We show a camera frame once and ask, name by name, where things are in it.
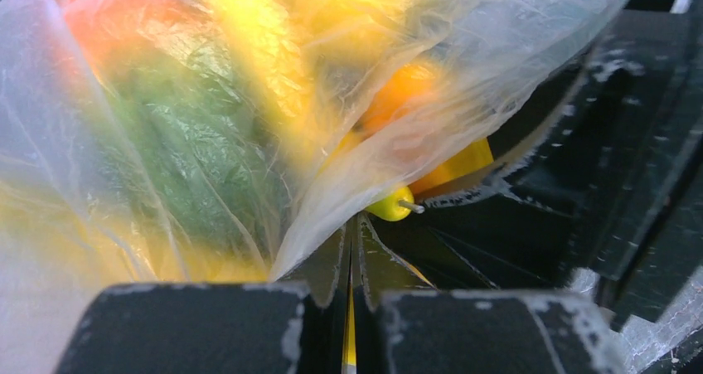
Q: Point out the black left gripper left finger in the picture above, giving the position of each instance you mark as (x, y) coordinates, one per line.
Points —
(326, 272)

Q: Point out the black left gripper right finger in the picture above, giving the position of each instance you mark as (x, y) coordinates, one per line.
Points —
(376, 269)

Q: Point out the single yellow banana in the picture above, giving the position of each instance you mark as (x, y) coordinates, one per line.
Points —
(474, 157)

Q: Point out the clear plastic bag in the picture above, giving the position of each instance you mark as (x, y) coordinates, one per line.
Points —
(78, 209)

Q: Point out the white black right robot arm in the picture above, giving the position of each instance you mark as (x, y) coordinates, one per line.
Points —
(607, 200)

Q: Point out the orange fruit in bag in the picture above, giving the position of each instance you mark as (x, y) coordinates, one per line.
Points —
(410, 86)

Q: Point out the small yellow pepper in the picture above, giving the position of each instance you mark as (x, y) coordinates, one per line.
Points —
(396, 206)

